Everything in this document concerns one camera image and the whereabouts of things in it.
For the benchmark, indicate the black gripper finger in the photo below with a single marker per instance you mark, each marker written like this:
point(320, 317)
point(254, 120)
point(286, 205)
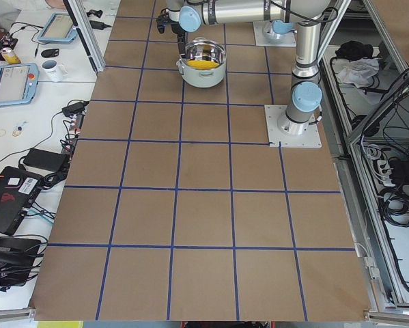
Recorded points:
point(182, 49)

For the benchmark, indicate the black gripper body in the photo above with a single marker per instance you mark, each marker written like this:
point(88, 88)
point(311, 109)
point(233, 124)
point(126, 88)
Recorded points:
point(179, 31)

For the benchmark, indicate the yellow corn cob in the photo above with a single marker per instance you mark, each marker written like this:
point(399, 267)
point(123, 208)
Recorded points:
point(202, 64)

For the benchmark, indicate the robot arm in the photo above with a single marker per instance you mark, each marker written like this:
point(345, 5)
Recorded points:
point(305, 15)

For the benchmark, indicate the pale green cooking pot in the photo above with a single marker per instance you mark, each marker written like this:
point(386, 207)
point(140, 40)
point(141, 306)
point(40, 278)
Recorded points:
point(203, 49)

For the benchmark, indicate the blue teach pendant far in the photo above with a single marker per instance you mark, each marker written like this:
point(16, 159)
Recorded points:
point(58, 29)

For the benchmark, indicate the blue teach pendant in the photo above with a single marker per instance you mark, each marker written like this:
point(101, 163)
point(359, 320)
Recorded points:
point(58, 29)
point(18, 84)

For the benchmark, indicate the white mug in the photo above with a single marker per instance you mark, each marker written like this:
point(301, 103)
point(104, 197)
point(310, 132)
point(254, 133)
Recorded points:
point(55, 71)

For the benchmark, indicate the blue teach pendant near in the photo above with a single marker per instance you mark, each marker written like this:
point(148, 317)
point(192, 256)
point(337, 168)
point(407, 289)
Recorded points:
point(18, 84)

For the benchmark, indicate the brown paper table mat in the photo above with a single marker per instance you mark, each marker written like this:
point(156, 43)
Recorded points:
point(176, 208)

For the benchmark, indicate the black power brick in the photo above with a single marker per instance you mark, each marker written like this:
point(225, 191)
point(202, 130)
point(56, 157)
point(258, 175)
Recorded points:
point(43, 159)

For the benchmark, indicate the black laptop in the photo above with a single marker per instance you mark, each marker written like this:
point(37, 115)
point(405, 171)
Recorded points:
point(18, 190)

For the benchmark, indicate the aluminium frame post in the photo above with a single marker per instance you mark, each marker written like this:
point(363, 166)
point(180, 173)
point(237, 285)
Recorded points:
point(77, 13)

